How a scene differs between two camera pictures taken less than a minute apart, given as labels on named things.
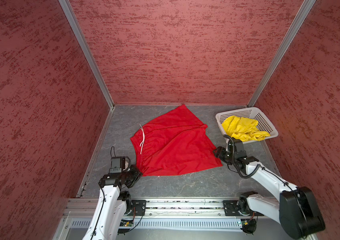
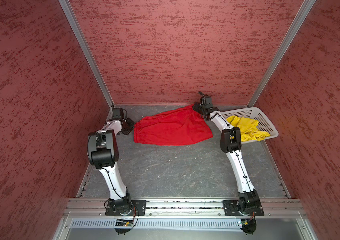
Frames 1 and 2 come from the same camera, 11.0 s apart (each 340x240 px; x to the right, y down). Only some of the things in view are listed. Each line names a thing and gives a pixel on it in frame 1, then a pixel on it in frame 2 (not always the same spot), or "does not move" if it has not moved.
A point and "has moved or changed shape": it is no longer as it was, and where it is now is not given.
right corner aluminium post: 301,15 does not move
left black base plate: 138,207 does not move
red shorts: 175,140 has moved or changed shape
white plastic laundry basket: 253,113 does not move
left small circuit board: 126,223 does not move
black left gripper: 137,174 -> 131,126
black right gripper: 219,153 -> 196,107
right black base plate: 230,209 does not move
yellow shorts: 244,129 does not move
